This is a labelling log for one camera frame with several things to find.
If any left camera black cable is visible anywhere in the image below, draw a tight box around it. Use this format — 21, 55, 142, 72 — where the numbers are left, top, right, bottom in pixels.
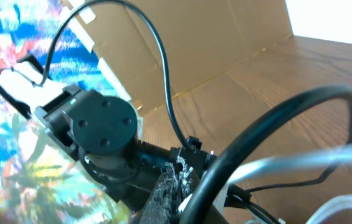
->
34, 0, 195, 150

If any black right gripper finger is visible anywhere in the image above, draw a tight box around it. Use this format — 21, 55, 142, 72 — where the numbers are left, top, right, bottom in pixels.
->
138, 155, 229, 224

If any brown cardboard panel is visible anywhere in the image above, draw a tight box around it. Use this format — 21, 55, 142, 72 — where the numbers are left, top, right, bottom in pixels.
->
75, 0, 292, 114

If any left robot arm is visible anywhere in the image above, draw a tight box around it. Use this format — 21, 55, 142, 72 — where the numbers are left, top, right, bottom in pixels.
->
0, 55, 216, 211

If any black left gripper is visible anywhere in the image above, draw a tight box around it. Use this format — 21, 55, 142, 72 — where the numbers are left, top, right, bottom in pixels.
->
170, 136, 217, 179

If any white cable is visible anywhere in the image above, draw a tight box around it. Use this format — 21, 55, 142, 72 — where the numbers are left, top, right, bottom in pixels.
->
178, 142, 352, 224

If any colourful patterned cloth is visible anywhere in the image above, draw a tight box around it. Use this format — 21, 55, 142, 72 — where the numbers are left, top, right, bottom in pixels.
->
0, 1, 130, 223

